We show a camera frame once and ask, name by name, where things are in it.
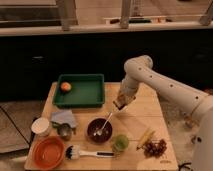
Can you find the grey folded cloth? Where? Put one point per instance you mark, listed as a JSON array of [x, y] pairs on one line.
[[64, 116]]

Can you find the white paper cup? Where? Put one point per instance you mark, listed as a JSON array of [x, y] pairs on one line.
[[41, 126]]

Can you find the metal spoon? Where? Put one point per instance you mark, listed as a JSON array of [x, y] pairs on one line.
[[99, 131]]

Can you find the green plastic tray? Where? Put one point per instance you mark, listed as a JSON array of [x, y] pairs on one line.
[[87, 91]]

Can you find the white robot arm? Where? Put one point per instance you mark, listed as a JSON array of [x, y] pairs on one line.
[[197, 103]]

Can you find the green cup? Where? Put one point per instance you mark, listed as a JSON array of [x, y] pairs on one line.
[[120, 143]]

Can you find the wooden board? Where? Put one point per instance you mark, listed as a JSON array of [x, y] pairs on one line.
[[133, 121]]

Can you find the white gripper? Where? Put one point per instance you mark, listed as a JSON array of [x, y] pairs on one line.
[[128, 90]]

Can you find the white dish brush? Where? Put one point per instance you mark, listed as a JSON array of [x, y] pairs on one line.
[[75, 152]]

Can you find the dark brown bowl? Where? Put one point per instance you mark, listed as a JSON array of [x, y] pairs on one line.
[[96, 124]]

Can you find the orange plastic bowl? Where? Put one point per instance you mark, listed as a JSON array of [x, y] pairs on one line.
[[48, 153]]

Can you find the small metal cup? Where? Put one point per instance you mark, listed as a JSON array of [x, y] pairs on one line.
[[64, 131]]

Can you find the orange fruit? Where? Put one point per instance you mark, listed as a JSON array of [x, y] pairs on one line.
[[65, 87]]

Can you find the yellow banana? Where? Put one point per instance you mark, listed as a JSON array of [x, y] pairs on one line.
[[145, 137]]

